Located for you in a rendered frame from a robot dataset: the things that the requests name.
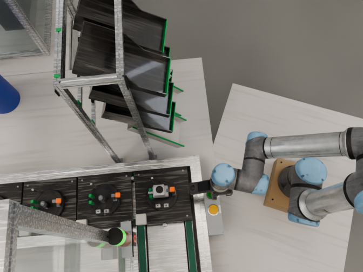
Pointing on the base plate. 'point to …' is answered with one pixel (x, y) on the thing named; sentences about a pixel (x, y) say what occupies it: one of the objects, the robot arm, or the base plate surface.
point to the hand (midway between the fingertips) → (211, 192)
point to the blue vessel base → (8, 96)
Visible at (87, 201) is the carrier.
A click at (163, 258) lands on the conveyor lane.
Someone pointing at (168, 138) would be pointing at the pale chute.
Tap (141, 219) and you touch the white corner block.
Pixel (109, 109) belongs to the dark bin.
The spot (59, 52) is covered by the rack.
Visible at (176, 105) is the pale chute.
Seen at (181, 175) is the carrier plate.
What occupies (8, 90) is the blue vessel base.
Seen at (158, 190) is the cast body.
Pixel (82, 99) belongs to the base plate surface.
